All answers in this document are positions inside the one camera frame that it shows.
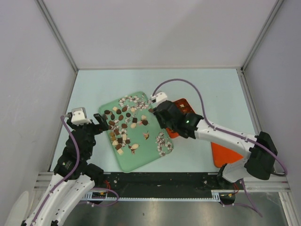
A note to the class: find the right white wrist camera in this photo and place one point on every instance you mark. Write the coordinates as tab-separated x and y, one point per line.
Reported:
158	98

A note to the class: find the white square chocolate low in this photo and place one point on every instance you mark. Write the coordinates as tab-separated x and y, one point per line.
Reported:
120	151

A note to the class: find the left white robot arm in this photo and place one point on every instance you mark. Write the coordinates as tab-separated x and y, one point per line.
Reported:
73	176

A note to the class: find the orange chocolate box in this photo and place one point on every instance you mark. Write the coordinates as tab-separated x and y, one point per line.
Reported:
184	107

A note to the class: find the orange box lid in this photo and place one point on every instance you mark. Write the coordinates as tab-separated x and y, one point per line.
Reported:
223	155

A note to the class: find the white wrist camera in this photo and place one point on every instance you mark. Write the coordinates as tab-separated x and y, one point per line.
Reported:
78	116
158	98

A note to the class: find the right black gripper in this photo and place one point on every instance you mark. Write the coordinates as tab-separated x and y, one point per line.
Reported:
158	116

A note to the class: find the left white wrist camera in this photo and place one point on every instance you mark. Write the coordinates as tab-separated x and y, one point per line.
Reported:
78	116

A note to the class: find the brown square chocolate low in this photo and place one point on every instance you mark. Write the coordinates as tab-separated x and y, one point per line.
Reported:
119	146

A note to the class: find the white swirl oval chocolate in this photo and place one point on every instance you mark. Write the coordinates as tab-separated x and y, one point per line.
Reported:
134	146

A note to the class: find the green floral tray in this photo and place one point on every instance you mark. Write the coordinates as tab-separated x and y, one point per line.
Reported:
154	142

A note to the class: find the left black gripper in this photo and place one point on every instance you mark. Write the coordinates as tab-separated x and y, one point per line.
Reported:
102	125

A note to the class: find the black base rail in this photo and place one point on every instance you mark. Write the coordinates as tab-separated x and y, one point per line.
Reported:
163	185

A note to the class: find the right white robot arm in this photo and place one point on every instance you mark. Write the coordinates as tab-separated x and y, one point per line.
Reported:
258	151

